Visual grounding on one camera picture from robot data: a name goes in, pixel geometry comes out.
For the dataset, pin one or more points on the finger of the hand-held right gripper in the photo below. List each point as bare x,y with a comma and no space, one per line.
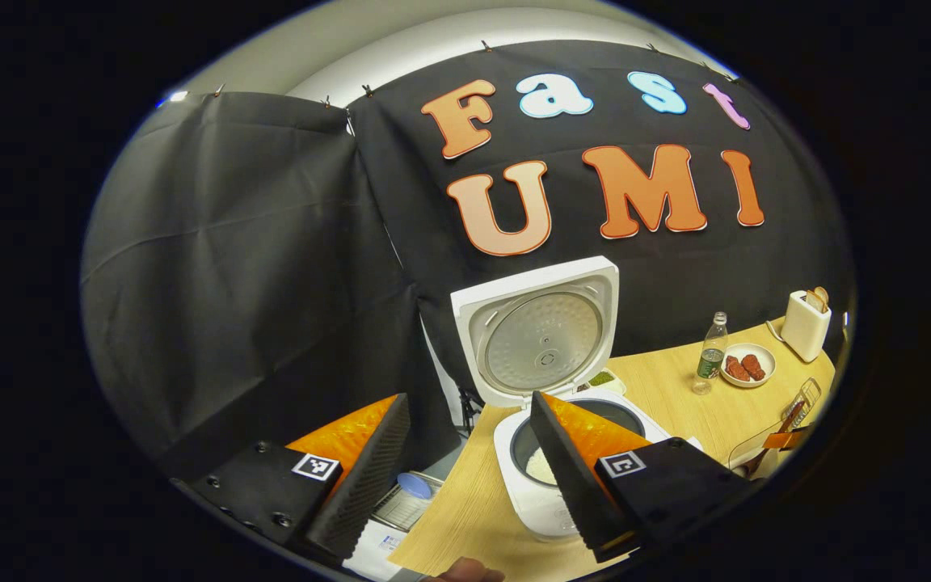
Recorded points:
789,440

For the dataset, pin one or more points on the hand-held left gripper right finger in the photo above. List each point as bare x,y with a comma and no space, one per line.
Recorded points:
570,485

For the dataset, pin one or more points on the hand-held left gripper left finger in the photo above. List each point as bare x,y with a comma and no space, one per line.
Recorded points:
368,485

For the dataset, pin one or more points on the white rice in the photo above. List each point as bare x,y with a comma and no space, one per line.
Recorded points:
540,466

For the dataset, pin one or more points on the white rice cooker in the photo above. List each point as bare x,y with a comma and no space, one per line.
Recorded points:
542,339

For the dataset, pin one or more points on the white cardboard box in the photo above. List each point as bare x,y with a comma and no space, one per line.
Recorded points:
372,554

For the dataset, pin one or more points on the white round plate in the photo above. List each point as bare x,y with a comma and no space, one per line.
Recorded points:
768,364

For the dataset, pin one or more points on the white divided bean dish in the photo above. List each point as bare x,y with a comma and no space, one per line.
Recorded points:
601,378

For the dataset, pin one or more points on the clear plastic water bottle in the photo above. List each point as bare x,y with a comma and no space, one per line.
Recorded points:
709,360

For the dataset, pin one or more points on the white toaster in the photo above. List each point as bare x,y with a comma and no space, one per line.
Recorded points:
805,327

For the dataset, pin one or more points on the toasted bread slice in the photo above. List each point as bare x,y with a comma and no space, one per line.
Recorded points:
813,301
823,295

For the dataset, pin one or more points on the rectangular ceiling light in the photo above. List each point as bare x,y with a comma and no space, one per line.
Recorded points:
176,97

